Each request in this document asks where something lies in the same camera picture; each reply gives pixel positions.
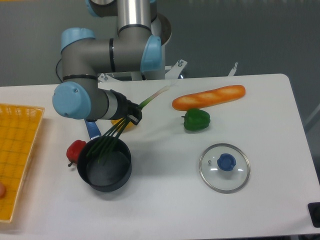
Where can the green onion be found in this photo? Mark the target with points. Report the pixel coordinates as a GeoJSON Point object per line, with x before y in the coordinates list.
{"type": "Point", "coordinates": [107, 142]}

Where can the white bracket behind table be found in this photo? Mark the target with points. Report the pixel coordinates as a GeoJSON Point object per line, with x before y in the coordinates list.
{"type": "Point", "coordinates": [233, 70]}

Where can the orange baguette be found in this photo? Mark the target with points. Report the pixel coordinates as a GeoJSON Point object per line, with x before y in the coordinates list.
{"type": "Point", "coordinates": [209, 98]}

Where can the yellow plastic basket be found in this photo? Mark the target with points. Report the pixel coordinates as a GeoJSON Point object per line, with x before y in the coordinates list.
{"type": "Point", "coordinates": [19, 125]}

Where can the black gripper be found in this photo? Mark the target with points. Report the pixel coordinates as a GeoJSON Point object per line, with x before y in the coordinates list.
{"type": "Point", "coordinates": [125, 107]}

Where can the glass lid blue knob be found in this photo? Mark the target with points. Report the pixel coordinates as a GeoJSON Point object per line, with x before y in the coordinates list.
{"type": "Point", "coordinates": [224, 168]}

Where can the green bell pepper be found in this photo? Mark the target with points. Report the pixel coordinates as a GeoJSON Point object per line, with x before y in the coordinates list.
{"type": "Point", "coordinates": [196, 119]}

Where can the red bell pepper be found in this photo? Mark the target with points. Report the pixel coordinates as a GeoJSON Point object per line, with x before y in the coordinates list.
{"type": "Point", "coordinates": [74, 150]}

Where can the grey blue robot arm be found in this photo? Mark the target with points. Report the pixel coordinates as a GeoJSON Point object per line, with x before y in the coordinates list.
{"type": "Point", "coordinates": [137, 48]}

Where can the black pot blue handle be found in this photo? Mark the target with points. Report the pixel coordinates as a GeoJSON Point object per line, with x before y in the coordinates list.
{"type": "Point", "coordinates": [110, 173]}

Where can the black device at edge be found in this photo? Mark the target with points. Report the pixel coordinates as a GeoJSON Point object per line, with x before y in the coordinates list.
{"type": "Point", "coordinates": [314, 212]}

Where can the yellow bell pepper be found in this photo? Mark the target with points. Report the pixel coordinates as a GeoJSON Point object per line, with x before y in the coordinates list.
{"type": "Point", "coordinates": [129, 126]}

